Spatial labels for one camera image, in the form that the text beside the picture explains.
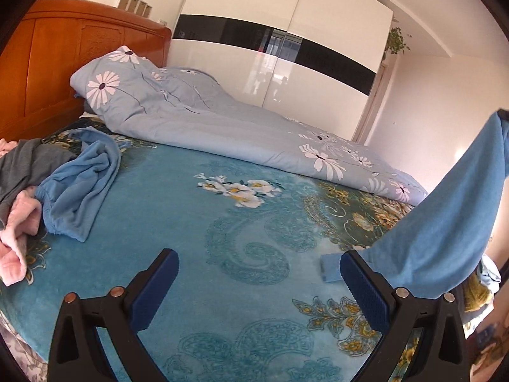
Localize mustard yellow folded towel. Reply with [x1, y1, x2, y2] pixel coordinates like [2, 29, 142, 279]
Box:
[462, 272, 493, 312]

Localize grey daisy print duvet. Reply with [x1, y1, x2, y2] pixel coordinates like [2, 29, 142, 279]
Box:
[70, 46, 427, 205]

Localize blue fleece garment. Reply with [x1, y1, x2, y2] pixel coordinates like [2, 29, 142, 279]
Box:
[320, 110, 509, 300]

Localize white black stripe wardrobe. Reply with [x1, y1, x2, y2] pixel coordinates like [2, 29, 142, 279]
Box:
[169, 0, 393, 140]

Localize green hanging plant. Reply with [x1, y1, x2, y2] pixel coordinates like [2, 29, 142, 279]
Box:
[382, 27, 411, 60]

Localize wall switch panel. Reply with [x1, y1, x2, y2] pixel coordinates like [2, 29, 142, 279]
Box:
[117, 0, 152, 18]

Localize blue fleece pants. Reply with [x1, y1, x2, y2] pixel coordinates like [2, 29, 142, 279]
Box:
[35, 127, 121, 242]

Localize orange wooden headboard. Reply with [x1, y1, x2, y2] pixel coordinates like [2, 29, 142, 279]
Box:
[1, 0, 172, 141]

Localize teal floral bed blanket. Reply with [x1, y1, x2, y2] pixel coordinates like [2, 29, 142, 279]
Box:
[1, 136, 412, 381]

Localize grey garment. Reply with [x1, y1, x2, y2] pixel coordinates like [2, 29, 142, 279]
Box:
[1, 139, 76, 229]

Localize pink garment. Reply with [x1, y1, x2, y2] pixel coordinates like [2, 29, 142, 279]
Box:
[0, 138, 43, 287]

